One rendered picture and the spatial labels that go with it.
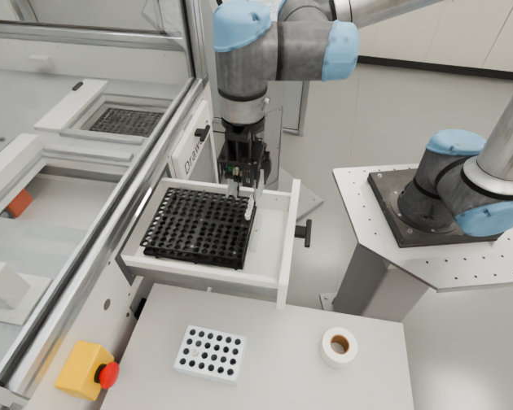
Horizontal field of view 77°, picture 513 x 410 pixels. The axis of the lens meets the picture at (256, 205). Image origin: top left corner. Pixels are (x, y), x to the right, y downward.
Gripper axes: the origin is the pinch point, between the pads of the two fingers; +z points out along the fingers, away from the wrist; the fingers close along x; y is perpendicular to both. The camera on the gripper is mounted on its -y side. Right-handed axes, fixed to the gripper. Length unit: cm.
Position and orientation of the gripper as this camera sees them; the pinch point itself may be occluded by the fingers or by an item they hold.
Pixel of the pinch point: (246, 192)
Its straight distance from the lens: 68.2
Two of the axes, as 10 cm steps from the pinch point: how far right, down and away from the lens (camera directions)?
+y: -1.8, 7.3, -6.6
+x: 9.8, 1.4, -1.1
